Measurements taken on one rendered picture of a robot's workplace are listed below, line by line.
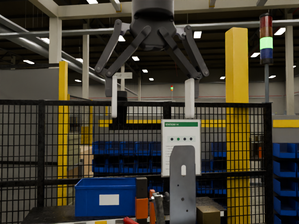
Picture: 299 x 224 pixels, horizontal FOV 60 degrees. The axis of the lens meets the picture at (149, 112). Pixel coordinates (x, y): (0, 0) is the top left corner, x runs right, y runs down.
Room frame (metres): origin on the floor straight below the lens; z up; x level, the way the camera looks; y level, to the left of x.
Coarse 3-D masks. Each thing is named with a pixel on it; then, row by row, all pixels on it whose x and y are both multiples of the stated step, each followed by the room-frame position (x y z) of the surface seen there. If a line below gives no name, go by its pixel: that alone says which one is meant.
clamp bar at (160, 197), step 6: (156, 192) 0.84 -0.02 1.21; (150, 198) 0.82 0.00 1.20; (156, 198) 0.80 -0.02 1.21; (162, 198) 0.82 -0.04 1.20; (168, 198) 0.81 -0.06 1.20; (156, 204) 0.80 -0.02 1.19; (156, 210) 0.80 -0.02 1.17; (162, 210) 0.81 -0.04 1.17; (156, 216) 0.82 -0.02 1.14; (162, 216) 0.81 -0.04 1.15; (156, 222) 0.84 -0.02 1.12; (162, 222) 0.81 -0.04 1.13
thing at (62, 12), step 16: (32, 0) 3.89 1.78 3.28; (48, 0) 4.21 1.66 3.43; (176, 0) 4.24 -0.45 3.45; (192, 0) 4.21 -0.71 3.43; (208, 0) 4.18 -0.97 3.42; (224, 0) 4.15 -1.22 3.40; (240, 0) 4.11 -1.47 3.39; (256, 0) 4.08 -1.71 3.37; (272, 0) 4.05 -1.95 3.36; (288, 0) 4.02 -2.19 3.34; (64, 16) 4.50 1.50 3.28; (80, 16) 4.50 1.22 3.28; (96, 16) 4.50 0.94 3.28; (112, 16) 4.50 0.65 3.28
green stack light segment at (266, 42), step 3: (261, 39) 1.52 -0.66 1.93; (264, 39) 1.50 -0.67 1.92; (267, 39) 1.49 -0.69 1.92; (270, 39) 1.49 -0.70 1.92; (261, 42) 1.52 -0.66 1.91; (264, 42) 1.50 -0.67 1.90; (267, 42) 1.49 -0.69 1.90; (270, 42) 1.49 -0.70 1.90; (261, 45) 1.52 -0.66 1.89; (264, 45) 1.50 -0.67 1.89; (267, 45) 1.49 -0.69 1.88; (270, 45) 1.49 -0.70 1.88; (261, 48) 1.52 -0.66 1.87
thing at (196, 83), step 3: (198, 72) 0.47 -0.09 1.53; (201, 78) 0.47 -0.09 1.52; (195, 81) 0.46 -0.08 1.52; (198, 81) 0.47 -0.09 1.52; (195, 84) 0.46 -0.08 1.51; (198, 84) 0.47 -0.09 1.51; (195, 87) 0.46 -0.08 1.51; (198, 87) 0.47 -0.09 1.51; (195, 90) 0.46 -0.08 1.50; (198, 90) 0.47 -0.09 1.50; (195, 93) 0.46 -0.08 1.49; (198, 93) 0.47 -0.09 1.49; (195, 96) 0.46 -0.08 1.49
